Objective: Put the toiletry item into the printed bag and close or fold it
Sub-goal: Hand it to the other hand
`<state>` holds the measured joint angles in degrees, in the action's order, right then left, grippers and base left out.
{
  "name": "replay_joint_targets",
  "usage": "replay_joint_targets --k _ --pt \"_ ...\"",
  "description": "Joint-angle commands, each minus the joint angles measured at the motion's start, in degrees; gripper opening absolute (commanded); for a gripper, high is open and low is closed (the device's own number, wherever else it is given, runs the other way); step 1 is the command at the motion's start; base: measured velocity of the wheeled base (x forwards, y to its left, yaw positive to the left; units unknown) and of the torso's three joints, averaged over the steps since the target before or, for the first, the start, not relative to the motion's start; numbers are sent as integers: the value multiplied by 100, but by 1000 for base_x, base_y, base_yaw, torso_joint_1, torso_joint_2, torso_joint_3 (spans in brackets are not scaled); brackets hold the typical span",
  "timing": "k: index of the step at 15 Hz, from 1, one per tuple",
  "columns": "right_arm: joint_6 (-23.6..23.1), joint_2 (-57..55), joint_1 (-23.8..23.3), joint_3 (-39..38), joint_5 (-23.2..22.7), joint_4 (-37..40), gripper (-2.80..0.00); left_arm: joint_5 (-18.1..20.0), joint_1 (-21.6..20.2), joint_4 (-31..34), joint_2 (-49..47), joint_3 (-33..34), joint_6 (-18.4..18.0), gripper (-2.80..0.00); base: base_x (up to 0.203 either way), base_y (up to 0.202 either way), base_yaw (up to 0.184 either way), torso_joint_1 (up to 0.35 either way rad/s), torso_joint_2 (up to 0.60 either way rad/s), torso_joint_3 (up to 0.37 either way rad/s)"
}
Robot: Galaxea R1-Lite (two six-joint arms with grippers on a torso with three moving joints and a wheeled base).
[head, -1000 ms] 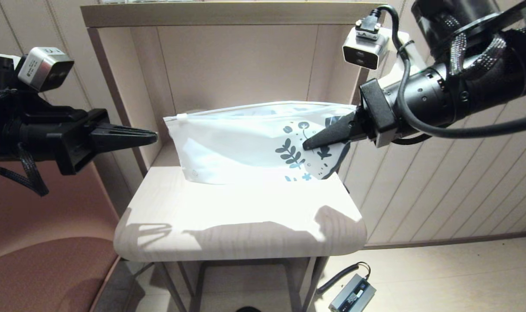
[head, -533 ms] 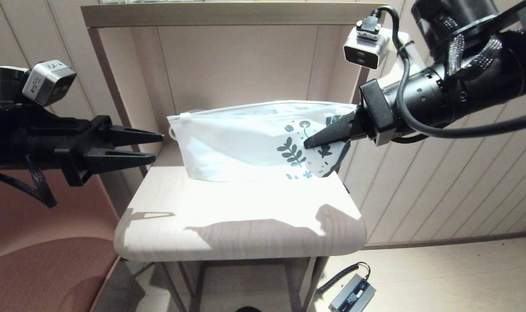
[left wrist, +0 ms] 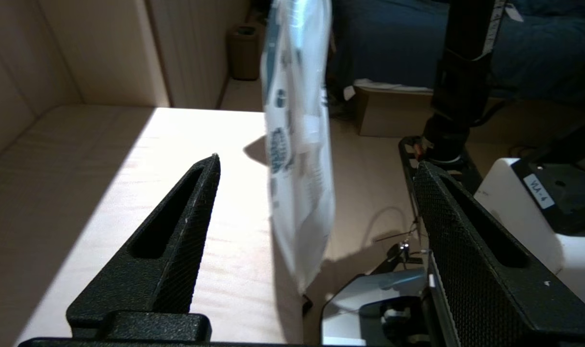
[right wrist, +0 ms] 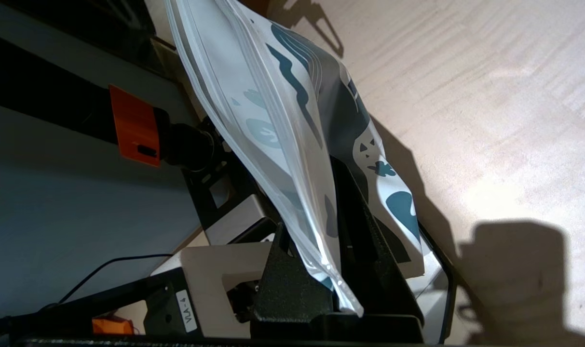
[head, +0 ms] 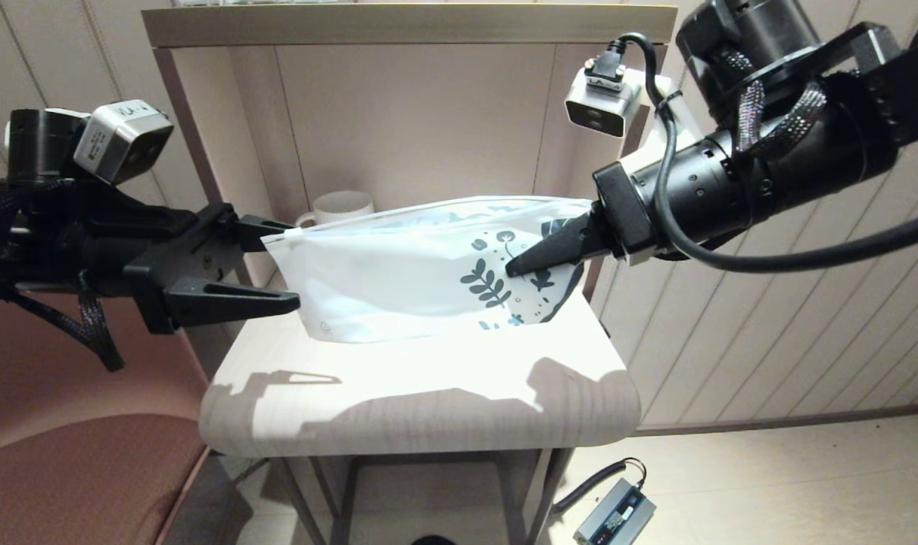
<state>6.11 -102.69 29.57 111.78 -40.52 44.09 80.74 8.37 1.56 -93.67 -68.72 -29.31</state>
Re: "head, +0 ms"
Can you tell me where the long black smooth cable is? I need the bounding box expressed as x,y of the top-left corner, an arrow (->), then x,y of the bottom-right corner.
606,32 -> 918,275

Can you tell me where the white ribbed ceramic mug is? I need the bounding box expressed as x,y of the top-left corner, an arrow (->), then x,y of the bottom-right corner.
296,191 -> 375,229

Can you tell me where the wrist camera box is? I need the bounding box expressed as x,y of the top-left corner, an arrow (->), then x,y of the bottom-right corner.
73,100 -> 175,187
565,64 -> 643,139

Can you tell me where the brown pink chair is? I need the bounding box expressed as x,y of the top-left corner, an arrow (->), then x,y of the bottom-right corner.
0,291 -> 211,545

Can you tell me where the white floral zip pouch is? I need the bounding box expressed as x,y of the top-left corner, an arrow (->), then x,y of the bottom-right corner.
260,195 -> 597,346

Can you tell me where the grey power adapter box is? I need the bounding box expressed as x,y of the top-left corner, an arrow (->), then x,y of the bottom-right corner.
574,478 -> 658,545

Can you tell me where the purple black braided cable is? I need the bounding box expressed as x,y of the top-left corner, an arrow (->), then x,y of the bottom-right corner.
720,45 -> 827,157

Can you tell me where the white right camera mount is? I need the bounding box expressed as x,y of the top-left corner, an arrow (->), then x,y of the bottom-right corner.
618,70 -> 706,179

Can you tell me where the black braided cable loop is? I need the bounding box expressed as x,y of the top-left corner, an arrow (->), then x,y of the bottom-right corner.
0,286 -> 126,372

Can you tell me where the beige wooden desk with hutch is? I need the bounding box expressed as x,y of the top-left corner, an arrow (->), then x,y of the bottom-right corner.
139,2 -> 679,545

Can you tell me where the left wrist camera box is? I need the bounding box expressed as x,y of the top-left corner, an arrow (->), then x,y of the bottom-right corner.
73,100 -> 175,187

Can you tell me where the black coiled power cable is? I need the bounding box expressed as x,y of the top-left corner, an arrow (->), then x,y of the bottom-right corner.
552,460 -> 648,519

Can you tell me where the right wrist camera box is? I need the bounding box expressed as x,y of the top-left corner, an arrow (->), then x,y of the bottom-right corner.
565,64 -> 643,139

